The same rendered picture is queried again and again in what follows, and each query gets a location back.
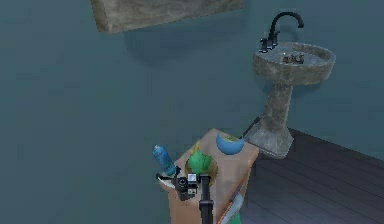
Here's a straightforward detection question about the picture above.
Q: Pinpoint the brown sink drain fitting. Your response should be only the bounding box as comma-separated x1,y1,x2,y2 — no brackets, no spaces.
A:
282,52,306,65

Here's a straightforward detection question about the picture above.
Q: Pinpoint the tan wooden side table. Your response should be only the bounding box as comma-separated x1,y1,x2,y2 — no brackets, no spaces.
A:
159,128,260,224

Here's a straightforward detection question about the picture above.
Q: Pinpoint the blue bowl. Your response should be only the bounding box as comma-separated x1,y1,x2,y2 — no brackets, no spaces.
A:
215,131,246,156

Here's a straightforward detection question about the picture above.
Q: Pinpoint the black stick handle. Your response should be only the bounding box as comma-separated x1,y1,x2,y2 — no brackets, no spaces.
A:
240,116,262,140

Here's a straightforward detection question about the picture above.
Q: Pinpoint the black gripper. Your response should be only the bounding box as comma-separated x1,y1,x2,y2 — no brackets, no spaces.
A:
155,171,191,202

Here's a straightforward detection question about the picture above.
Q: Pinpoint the grey stone pedestal sink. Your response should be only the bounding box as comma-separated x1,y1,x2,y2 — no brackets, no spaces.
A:
244,41,337,160

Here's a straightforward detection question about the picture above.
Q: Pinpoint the blue spray paint can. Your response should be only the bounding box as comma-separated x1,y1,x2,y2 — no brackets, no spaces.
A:
152,144,177,177

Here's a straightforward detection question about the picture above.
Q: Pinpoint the black curved faucet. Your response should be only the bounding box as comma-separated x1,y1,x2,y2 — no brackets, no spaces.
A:
258,11,305,54

